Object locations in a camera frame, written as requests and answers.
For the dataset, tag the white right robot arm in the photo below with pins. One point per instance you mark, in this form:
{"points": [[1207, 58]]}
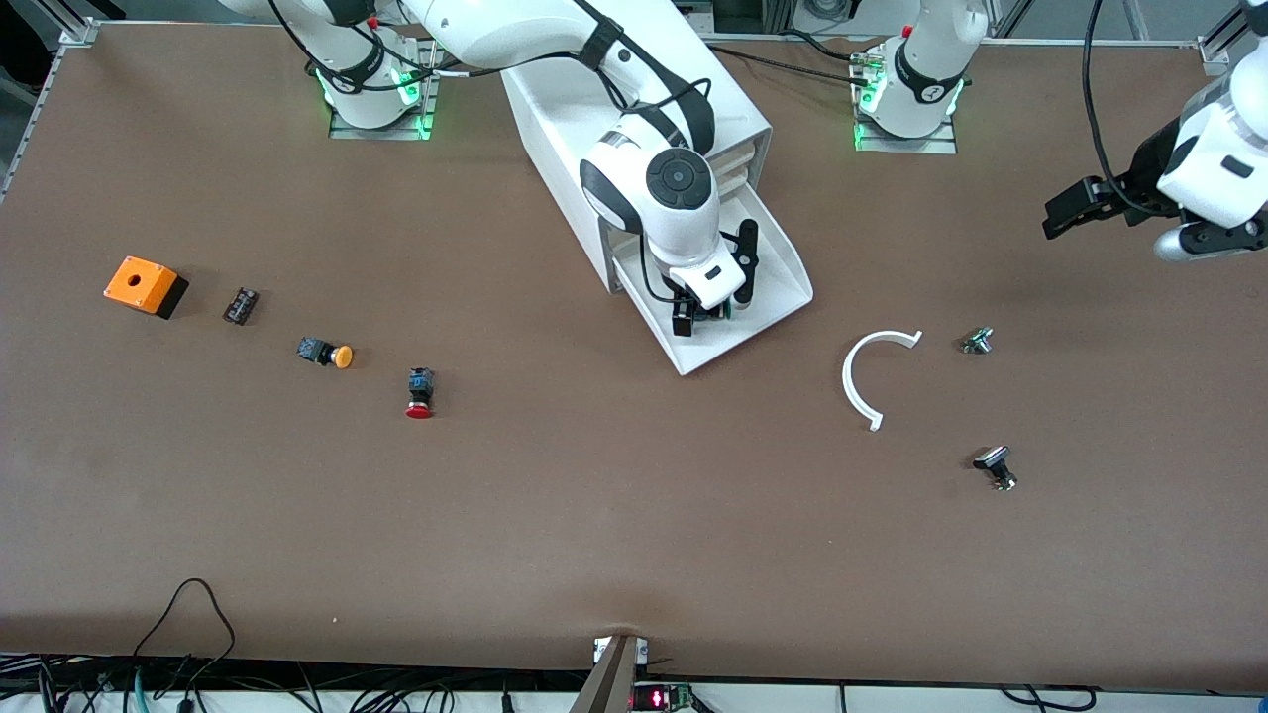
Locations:
{"points": [[495, 30]]}

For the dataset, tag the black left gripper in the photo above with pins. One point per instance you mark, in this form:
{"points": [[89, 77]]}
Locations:
{"points": [[1147, 170]]}

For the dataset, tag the red LED display module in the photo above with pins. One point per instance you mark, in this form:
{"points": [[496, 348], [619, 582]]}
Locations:
{"points": [[659, 699]]}

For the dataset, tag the white mounting bracket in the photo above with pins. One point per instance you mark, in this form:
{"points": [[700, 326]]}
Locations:
{"points": [[599, 651]]}

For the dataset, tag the brown camera post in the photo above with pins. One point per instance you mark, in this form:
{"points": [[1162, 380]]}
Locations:
{"points": [[606, 683]]}

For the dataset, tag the yellow push button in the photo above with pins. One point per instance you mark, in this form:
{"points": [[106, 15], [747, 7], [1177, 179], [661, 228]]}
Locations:
{"points": [[342, 356]]}

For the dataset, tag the aluminium frame rail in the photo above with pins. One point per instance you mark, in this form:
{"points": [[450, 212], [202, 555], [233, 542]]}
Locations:
{"points": [[1214, 54], [74, 35]]}

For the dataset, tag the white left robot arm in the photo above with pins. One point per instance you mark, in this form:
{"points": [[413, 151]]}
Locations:
{"points": [[926, 69]]}

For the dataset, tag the black silver push button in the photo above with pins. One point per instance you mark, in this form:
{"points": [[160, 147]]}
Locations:
{"points": [[994, 461]]}

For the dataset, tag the red mushroom push button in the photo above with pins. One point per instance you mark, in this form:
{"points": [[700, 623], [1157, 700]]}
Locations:
{"points": [[420, 408]]}

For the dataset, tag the orange button enclosure box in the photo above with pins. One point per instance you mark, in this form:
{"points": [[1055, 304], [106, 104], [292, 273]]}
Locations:
{"points": [[139, 282]]}

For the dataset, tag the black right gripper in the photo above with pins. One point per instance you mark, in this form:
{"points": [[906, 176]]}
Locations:
{"points": [[684, 319]]}

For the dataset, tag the small black contact block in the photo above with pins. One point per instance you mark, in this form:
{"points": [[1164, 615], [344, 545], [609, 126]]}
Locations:
{"points": [[241, 306]]}

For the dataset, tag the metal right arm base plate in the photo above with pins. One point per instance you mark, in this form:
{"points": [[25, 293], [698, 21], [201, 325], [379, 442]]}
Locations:
{"points": [[381, 133]]}

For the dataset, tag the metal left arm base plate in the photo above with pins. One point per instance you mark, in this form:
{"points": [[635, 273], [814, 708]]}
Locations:
{"points": [[906, 146]]}

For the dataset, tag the small silver green switch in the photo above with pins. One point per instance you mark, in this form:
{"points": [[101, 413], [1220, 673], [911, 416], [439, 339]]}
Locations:
{"points": [[978, 342]]}

